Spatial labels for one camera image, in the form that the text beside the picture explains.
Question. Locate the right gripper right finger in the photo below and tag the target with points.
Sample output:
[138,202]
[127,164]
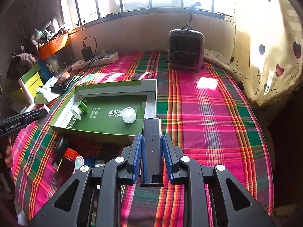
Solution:
[212,195]

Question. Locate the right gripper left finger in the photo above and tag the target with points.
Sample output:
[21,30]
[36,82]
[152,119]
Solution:
[93,195]

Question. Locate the blue USB tester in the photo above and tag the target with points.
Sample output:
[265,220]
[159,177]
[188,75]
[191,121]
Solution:
[93,162]

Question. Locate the black round button device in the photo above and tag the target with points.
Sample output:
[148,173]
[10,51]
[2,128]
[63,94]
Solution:
[62,146]

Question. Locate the person's left hand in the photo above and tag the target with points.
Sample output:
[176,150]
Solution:
[6,147]

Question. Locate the pink small clip case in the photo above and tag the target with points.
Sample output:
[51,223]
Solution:
[79,161]

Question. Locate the brown bottle red cap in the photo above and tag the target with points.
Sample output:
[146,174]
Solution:
[66,166]

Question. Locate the green cloth pouch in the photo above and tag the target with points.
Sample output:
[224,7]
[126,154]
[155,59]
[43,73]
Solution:
[40,99]

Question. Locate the yellow green box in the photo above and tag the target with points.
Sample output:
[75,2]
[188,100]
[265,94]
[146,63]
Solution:
[31,80]

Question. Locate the white paper sheet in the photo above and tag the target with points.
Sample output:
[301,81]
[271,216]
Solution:
[46,89]

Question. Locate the black smartphone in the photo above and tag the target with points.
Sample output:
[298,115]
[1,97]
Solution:
[61,88]

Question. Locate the green white thread spool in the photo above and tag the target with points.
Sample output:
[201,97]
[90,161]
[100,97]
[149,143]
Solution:
[80,108]

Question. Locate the orange storage box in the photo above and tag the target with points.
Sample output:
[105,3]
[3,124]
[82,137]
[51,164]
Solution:
[53,46]

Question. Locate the green cardboard box tray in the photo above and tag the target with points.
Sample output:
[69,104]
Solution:
[105,102]

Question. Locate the plaid tablecloth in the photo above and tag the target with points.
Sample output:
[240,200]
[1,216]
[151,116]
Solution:
[204,112]

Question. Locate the small white round jar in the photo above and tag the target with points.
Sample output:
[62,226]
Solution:
[128,115]

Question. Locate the black power adapter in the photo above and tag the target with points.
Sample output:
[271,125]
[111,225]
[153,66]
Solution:
[87,53]

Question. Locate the white power strip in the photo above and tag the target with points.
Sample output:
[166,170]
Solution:
[97,61]

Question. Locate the heart patterned curtain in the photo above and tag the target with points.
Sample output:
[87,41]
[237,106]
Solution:
[266,59]

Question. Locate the small desk heater fan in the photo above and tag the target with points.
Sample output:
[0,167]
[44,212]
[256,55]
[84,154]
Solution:
[186,48]

